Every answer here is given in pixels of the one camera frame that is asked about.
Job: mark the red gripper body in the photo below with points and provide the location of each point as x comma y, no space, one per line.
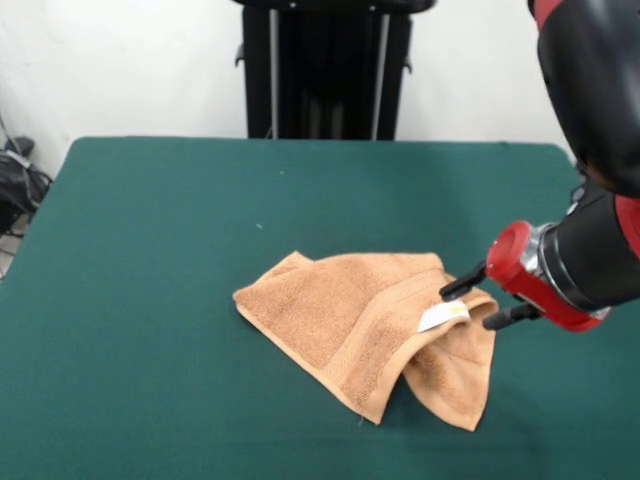
510,255

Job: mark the dark green table cloth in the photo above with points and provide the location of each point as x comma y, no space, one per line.
150,250

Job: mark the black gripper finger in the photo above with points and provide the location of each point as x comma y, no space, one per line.
510,315
462,282

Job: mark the tan terry towel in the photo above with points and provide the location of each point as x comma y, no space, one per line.
325,310

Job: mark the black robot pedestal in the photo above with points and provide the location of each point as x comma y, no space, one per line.
325,75

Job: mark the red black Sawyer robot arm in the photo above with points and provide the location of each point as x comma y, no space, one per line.
595,100

